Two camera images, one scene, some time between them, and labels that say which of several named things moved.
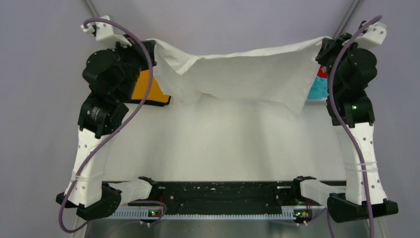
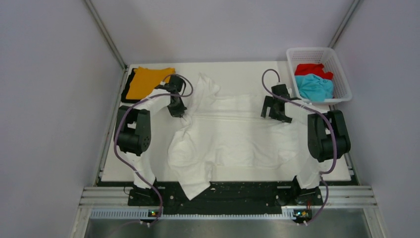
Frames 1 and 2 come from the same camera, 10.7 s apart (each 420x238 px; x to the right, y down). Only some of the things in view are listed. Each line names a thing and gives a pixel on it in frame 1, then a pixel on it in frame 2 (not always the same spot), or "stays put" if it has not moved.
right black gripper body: [342, 40] to [271, 102]
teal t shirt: [319, 89] stays put
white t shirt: [285, 73] to [227, 131]
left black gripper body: [133, 60] to [179, 99]
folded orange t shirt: [141, 88] stays put
